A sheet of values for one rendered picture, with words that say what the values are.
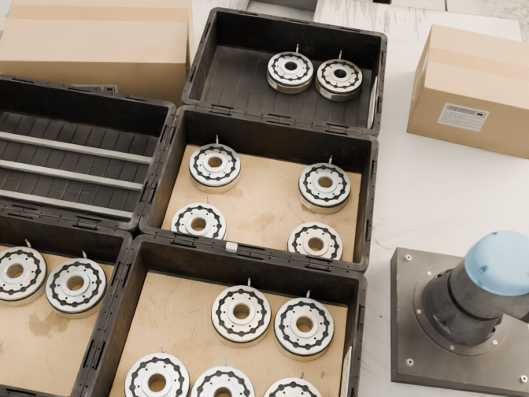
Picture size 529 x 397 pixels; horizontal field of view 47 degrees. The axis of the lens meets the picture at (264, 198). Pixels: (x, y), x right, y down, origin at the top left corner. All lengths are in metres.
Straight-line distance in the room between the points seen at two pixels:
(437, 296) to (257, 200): 0.39
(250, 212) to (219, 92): 0.32
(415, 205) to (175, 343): 0.64
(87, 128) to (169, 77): 0.21
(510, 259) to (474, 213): 0.39
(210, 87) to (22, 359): 0.69
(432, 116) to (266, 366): 0.74
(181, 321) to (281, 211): 0.29
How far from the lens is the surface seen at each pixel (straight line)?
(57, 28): 1.47
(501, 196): 1.51
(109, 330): 0.99
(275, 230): 1.18
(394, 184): 1.44
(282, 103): 1.37
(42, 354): 1.11
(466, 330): 1.20
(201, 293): 1.11
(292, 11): 1.80
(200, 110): 1.22
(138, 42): 1.41
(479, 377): 1.24
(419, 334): 1.22
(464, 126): 1.52
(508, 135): 1.54
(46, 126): 1.37
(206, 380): 1.03
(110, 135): 1.33
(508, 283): 1.06
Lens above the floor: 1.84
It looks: 56 degrees down
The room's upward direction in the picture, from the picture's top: 6 degrees clockwise
